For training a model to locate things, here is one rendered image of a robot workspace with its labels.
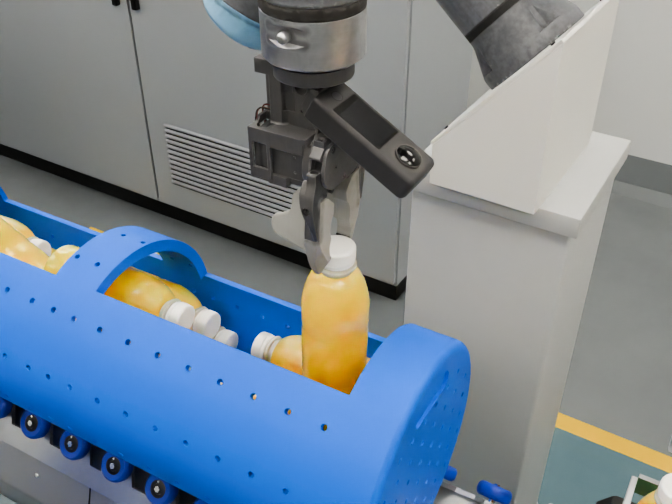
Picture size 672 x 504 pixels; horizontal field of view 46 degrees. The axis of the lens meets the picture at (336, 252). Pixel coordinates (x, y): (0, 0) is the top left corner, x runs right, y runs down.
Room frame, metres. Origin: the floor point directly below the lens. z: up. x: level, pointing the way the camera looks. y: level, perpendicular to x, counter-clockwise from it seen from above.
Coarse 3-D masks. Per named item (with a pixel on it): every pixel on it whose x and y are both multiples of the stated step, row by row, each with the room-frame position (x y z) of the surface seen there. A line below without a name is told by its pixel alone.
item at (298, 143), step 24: (264, 72) 0.65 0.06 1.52; (288, 72) 0.62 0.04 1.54; (336, 72) 0.62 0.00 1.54; (288, 96) 0.65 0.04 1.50; (312, 96) 0.63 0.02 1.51; (264, 120) 0.67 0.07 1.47; (288, 120) 0.65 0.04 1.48; (264, 144) 0.64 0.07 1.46; (288, 144) 0.62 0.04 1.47; (312, 144) 0.62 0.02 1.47; (264, 168) 0.64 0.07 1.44; (288, 168) 0.63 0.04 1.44; (312, 168) 0.61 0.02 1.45; (336, 168) 0.62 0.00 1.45
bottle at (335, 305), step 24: (312, 288) 0.62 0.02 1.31; (336, 288) 0.62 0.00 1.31; (360, 288) 0.63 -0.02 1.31; (312, 312) 0.62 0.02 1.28; (336, 312) 0.61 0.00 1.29; (360, 312) 0.62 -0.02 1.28; (312, 336) 0.62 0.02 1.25; (336, 336) 0.61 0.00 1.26; (360, 336) 0.62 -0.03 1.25; (312, 360) 0.62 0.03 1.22; (336, 360) 0.61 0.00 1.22; (360, 360) 0.62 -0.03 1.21; (336, 384) 0.61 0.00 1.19
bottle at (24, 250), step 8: (0, 224) 0.93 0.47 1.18; (8, 224) 0.94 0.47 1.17; (0, 232) 0.91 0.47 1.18; (8, 232) 0.92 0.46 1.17; (16, 232) 0.93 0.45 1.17; (0, 240) 0.90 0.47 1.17; (8, 240) 0.90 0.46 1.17; (16, 240) 0.91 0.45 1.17; (24, 240) 0.92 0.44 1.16; (0, 248) 0.89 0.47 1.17; (8, 248) 0.89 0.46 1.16; (16, 248) 0.90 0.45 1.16; (24, 248) 0.90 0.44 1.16; (32, 248) 0.91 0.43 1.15; (16, 256) 0.89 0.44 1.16; (24, 256) 0.89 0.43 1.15; (32, 256) 0.89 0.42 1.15; (40, 256) 0.90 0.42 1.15; (48, 256) 0.91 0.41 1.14; (32, 264) 0.88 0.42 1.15; (40, 264) 0.89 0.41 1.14
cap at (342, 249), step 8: (336, 240) 0.65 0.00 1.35; (344, 240) 0.65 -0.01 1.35; (352, 240) 0.65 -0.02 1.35; (336, 248) 0.64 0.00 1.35; (344, 248) 0.64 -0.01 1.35; (352, 248) 0.64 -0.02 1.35; (336, 256) 0.62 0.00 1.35; (344, 256) 0.62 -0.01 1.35; (352, 256) 0.63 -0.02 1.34; (328, 264) 0.62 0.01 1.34; (336, 264) 0.62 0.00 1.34; (344, 264) 0.62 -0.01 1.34; (352, 264) 0.63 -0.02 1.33
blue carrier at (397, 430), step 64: (0, 192) 1.09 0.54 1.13; (0, 256) 0.80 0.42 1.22; (128, 256) 0.78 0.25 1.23; (192, 256) 0.88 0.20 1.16; (0, 320) 0.73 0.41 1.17; (64, 320) 0.70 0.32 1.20; (128, 320) 0.68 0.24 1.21; (256, 320) 0.85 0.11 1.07; (0, 384) 0.71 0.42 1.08; (64, 384) 0.66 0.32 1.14; (128, 384) 0.63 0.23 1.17; (192, 384) 0.61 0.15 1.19; (256, 384) 0.59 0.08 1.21; (320, 384) 0.58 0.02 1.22; (384, 384) 0.57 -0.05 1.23; (448, 384) 0.63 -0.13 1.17; (128, 448) 0.61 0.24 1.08; (192, 448) 0.57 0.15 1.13; (256, 448) 0.54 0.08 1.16; (320, 448) 0.52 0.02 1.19; (384, 448) 0.51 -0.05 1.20; (448, 448) 0.65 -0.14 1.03
